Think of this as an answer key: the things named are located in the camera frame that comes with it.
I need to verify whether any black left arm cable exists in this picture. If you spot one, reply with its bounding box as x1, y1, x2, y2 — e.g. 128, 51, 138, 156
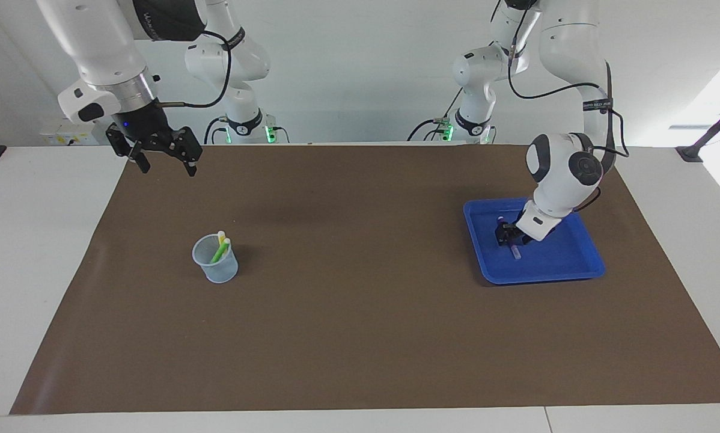
507, 0, 631, 160

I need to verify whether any translucent plastic cup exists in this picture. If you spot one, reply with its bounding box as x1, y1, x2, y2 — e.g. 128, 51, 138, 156
192, 233, 239, 284

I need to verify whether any purple highlighter pen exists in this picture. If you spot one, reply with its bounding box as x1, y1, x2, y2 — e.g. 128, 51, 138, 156
497, 216, 522, 260

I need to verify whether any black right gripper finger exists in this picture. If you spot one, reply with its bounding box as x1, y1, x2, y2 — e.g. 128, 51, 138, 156
106, 129, 151, 175
165, 127, 203, 178

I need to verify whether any blue plastic tray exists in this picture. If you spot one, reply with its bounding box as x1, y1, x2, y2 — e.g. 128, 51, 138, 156
463, 196, 606, 285

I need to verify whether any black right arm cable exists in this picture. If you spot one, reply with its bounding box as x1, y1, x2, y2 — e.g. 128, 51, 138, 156
156, 30, 233, 110

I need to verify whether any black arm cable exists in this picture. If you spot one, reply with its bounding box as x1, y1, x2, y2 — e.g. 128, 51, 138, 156
507, 0, 631, 160
156, 30, 233, 110

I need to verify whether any white wall socket box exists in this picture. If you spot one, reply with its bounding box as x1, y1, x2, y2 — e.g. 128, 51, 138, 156
40, 116, 105, 147

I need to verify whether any black angled stand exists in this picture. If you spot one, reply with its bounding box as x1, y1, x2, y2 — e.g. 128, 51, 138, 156
676, 96, 720, 163

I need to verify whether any brown table mat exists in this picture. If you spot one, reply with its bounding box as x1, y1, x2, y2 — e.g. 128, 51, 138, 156
10, 143, 720, 416

